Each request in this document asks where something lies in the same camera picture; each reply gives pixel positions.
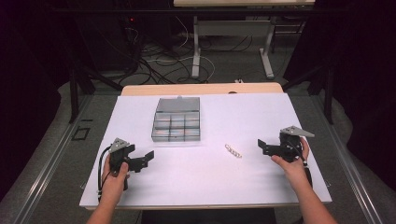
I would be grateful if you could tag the white power strip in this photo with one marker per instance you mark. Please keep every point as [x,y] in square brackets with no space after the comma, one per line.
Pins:
[238,81]

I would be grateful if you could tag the white desk with legs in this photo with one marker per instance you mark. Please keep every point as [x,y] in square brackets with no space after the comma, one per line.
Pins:
[232,28]

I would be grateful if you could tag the person's right hand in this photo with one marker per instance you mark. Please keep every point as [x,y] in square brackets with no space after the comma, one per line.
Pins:
[292,169]

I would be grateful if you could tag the person's left hand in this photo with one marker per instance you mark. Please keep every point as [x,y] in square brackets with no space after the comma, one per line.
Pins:
[114,183]

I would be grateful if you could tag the aluminium floor rail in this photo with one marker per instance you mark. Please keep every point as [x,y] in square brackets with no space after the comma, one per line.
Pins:
[345,161]
[46,161]

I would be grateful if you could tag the clear plastic compartment box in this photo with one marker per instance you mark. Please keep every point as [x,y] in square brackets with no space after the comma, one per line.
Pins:
[176,123]

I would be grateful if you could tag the black metal stand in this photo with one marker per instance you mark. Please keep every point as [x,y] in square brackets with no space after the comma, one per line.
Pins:
[76,90]
[323,87]

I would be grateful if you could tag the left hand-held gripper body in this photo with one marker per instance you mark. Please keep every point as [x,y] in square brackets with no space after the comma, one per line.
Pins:
[117,155]

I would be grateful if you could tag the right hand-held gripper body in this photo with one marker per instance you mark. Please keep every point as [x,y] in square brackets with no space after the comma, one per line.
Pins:
[289,146]

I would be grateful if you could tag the white table mat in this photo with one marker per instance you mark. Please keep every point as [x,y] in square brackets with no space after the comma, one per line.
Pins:
[199,177]

